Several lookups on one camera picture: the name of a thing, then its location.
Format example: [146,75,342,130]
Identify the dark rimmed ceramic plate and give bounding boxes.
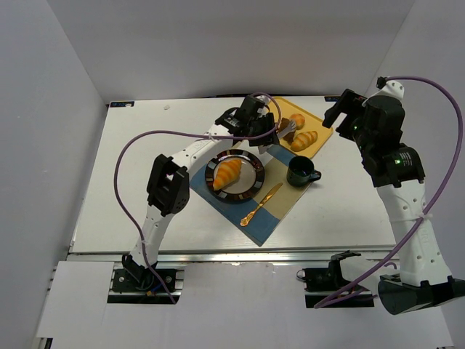
[204,149,265,202]

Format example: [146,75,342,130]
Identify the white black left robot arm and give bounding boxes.
[122,92,280,291]

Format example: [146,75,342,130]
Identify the aluminium table edge rail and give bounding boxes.
[67,239,400,263]

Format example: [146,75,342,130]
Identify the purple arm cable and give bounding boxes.
[113,91,283,305]
[314,75,465,310]

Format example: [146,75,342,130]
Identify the steel serving tongs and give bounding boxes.
[258,120,296,154]

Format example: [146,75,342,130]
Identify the chocolate croissant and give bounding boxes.
[279,118,295,144]

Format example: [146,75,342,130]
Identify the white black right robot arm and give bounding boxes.
[323,89,464,315]

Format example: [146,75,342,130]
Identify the striped bread roll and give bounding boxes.
[213,158,242,190]
[291,131,318,152]

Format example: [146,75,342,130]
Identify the gold ornate knife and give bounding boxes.
[240,182,283,227]

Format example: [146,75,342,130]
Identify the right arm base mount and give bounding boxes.
[296,250,382,310]

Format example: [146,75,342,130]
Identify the small round bun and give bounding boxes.
[289,113,306,130]

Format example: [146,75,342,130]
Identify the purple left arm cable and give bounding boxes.
[113,91,283,305]

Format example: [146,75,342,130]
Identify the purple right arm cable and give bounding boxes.
[314,75,465,310]

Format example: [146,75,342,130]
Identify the dark green mug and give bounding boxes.
[286,156,322,188]

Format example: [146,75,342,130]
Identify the blue beige patchwork placemat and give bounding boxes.
[190,143,309,246]

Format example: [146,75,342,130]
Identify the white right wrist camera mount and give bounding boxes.
[362,76,405,107]

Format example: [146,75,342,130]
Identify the yellow plastic tray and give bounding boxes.
[275,97,333,159]

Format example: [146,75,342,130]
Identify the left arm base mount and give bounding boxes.
[107,268,184,305]

